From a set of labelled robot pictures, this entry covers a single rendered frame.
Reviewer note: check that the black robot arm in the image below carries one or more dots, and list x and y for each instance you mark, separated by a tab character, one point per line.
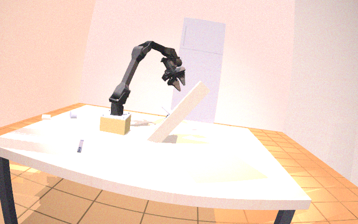
139	52

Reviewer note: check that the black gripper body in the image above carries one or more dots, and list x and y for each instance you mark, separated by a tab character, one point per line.
176	71

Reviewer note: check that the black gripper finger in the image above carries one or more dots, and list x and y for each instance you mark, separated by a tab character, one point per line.
181	77
176	85

